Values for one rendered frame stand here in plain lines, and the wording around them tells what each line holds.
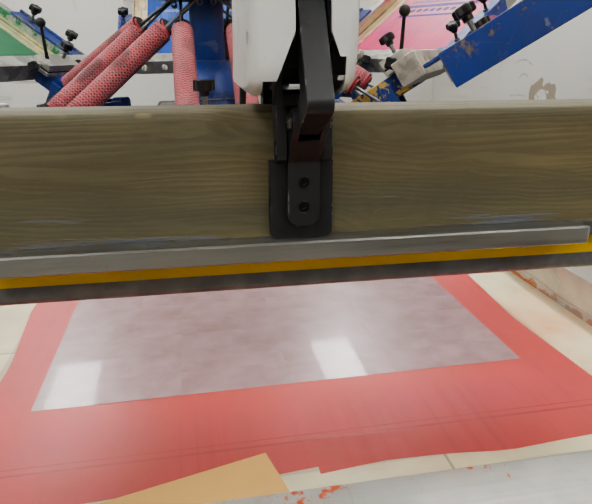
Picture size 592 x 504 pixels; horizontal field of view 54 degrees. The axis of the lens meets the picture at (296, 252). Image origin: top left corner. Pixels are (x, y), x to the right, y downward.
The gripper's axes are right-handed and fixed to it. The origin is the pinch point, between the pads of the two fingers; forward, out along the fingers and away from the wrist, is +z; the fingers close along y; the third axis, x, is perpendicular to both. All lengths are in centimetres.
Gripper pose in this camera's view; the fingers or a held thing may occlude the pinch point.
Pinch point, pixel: (294, 189)
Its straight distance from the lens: 31.5
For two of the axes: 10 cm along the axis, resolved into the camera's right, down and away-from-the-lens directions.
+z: 0.1, 9.4, 3.3
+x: 9.8, -0.6, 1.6
